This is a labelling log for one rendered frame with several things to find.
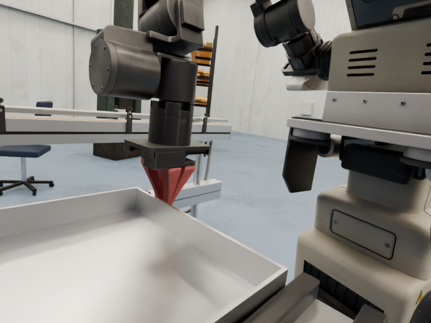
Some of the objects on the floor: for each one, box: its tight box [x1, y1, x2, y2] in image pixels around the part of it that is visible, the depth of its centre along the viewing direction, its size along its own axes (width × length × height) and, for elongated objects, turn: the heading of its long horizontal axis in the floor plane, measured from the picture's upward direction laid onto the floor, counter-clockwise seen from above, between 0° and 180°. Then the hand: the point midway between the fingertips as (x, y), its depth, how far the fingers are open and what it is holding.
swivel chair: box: [0, 101, 55, 196], centre depth 268 cm, size 53×50×90 cm
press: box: [93, 0, 142, 160], centre depth 448 cm, size 71×84×259 cm
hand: (163, 205), depth 38 cm, fingers closed
